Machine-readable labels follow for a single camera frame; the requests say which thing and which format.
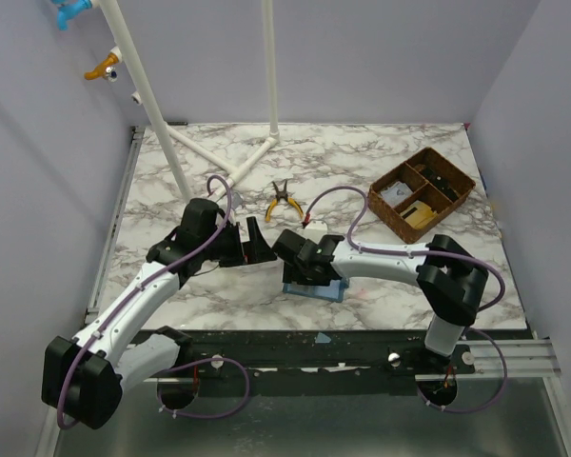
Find purple cable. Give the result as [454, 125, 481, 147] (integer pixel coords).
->
[302, 185, 509, 414]
[55, 174, 251, 432]

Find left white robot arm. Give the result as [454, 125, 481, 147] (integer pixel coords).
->
[41, 198, 277, 429]

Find blue card holder wallet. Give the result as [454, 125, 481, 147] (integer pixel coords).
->
[283, 279, 349, 303]

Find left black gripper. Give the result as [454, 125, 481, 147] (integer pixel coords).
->
[201, 217, 276, 268]

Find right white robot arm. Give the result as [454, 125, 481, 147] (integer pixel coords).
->
[272, 229, 488, 373]

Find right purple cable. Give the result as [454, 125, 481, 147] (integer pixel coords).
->
[302, 185, 509, 414]

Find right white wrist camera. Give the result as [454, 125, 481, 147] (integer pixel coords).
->
[304, 221, 328, 238]

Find gold VIP credit card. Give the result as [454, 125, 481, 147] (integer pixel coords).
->
[401, 201, 437, 229]

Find white packets in basket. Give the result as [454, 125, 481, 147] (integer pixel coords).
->
[381, 181, 413, 208]

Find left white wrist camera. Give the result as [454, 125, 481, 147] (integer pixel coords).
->
[231, 191, 244, 210]

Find black item in basket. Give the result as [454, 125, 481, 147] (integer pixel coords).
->
[414, 164, 459, 202]

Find white PVC pipe frame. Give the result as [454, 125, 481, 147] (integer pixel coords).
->
[89, 1, 280, 202]

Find aluminium extrusion rail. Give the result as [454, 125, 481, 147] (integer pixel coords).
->
[463, 339, 561, 379]

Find brown woven basket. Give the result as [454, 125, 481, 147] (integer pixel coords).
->
[367, 148, 475, 243]

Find yellow handled pliers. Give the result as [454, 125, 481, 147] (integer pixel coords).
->
[265, 180, 305, 223]

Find orange brass tap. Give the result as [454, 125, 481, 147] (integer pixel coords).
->
[84, 47, 122, 82]

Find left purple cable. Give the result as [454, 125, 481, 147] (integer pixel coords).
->
[55, 174, 251, 432]

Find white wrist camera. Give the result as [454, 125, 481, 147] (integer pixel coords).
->
[231, 191, 244, 210]
[304, 221, 328, 238]

